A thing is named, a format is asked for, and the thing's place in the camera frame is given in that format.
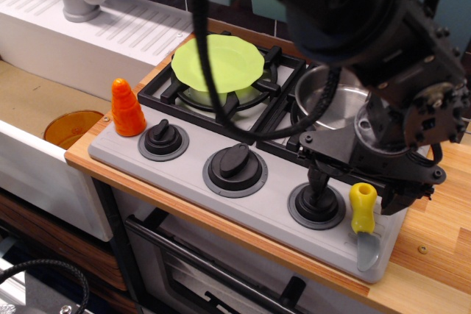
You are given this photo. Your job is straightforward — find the black left burner grate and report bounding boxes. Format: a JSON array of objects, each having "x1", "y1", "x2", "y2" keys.
[{"x1": 138, "y1": 32, "x2": 307, "y2": 140}]

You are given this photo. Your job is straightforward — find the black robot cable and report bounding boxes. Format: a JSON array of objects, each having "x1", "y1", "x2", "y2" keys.
[{"x1": 183, "y1": 0, "x2": 341, "y2": 142}]

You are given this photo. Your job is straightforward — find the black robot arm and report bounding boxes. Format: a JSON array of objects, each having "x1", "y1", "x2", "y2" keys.
[{"x1": 279, "y1": 0, "x2": 470, "y2": 221}]

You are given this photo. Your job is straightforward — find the yellow handled toy knife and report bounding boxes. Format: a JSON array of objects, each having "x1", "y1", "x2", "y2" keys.
[{"x1": 349, "y1": 182, "x2": 380, "y2": 272}]

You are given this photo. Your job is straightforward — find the black burner grate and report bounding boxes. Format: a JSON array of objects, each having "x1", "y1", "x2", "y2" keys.
[
  {"x1": 255, "y1": 62, "x2": 387, "y2": 192},
  {"x1": 138, "y1": 32, "x2": 307, "y2": 140}
]

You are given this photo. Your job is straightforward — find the black middle stove knob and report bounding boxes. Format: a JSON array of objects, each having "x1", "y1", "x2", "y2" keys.
[{"x1": 202, "y1": 143, "x2": 268, "y2": 199}]

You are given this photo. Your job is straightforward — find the stainless steel pan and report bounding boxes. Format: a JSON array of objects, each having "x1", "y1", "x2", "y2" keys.
[{"x1": 294, "y1": 64, "x2": 371, "y2": 131}]

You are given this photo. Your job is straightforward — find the grey toy stove top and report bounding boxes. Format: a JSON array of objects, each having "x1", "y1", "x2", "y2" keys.
[{"x1": 88, "y1": 107, "x2": 406, "y2": 283}]

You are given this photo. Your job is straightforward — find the black braided cable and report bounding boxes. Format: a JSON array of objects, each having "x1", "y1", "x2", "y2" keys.
[{"x1": 0, "y1": 258, "x2": 91, "y2": 314}]

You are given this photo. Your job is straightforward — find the orange toy carrot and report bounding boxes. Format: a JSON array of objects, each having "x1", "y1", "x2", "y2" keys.
[{"x1": 111, "y1": 78, "x2": 146, "y2": 137}]

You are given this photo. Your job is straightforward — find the white toy sink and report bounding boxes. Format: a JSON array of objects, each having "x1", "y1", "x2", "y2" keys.
[{"x1": 1, "y1": 0, "x2": 191, "y2": 242}]

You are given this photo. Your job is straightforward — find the toy oven door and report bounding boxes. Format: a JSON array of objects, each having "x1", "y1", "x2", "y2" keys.
[{"x1": 124, "y1": 209, "x2": 374, "y2": 313}]

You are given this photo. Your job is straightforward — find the black left stove knob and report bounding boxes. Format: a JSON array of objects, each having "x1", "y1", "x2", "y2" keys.
[{"x1": 138, "y1": 119, "x2": 189, "y2": 162}]

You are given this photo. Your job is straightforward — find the black right burner grate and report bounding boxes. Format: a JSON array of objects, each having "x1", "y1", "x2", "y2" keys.
[{"x1": 255, "y1": 62, "x2": 387, "y2": 192}]

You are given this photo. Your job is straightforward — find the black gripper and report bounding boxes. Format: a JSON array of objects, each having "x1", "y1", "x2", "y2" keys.
[{"x1": 299, "y1": 99, "x2": 447, "y2": 215}]

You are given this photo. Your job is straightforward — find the green plastic plate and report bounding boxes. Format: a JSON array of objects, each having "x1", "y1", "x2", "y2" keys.
[{"x1": 171, "y1": 35, "x2": 265, "y2": 93}]

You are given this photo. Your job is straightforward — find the black right stove knob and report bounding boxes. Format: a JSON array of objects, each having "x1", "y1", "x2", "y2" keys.
[{"x1": 288, "y1": 183, "x2": 346, "y2": 231}]

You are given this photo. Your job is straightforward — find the black stove knob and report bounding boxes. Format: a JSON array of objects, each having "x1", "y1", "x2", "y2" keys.
[
  {"x1": 138, "y1": 119, "x2": 189, "y2": 162},
  {"x1": 202, "y1": 143, "x2": 268, "y2": 199},
  {"x1": 288, "y1": 183, "x2": 346, "y2": 231}
]

